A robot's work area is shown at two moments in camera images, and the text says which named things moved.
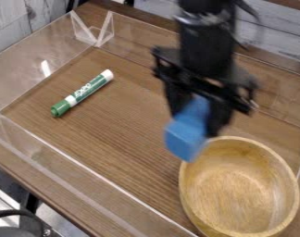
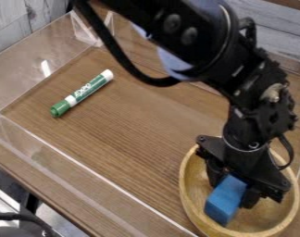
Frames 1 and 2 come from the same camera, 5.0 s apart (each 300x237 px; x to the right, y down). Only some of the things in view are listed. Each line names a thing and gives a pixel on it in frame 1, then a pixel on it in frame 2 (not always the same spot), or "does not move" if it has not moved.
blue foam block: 189,130 to 225,199
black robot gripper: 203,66 to 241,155
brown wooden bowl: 238,190 does not move
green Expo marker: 82,93 does not move
